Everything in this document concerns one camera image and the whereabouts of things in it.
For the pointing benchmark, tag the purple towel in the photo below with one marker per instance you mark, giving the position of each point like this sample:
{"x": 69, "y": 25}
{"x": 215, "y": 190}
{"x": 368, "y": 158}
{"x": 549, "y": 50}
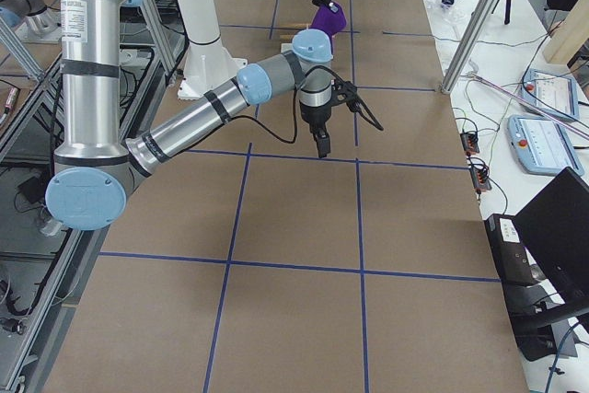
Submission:
{"x": 330, "y": 20}

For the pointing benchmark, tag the white rack base tray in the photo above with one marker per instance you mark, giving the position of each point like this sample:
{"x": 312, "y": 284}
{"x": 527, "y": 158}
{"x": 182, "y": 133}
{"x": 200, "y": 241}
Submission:
{"x": 288, "y": 46}

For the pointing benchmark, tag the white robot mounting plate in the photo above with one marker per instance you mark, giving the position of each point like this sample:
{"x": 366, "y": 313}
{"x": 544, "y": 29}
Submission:
{"x": 207, "y": 67}

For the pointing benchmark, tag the blue teach pendant near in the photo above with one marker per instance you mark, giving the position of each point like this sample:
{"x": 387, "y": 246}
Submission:
{"x": 542, "y": 146}

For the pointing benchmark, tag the blue teach pendant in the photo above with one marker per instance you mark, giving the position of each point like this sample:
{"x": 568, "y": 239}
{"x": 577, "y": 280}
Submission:
{"x": 555, "y": 94}
{"x": 542, "y": 146}

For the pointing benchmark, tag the blue teach pendant far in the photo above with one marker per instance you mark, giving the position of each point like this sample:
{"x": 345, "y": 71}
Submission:
{"x": 555, "y": 94}

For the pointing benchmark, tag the black laptop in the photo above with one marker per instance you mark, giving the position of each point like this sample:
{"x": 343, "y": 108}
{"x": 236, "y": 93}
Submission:
{"x": 554, "y": 228}

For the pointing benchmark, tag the wooden board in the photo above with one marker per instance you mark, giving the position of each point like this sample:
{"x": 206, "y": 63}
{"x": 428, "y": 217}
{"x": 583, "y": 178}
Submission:
{"x": 570, "y": 36}

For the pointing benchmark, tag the black monitor stand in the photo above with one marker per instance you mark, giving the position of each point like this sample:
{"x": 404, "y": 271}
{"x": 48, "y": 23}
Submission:
{"x": 539, "y": 323}

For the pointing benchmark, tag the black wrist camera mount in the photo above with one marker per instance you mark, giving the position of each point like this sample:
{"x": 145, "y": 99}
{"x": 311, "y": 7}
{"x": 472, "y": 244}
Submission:
{"x": 345, "y": 93}

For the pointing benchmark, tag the aluminium frame post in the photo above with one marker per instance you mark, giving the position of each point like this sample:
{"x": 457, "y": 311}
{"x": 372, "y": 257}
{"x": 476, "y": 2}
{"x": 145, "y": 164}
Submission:
{"x": 467, "y": 44}

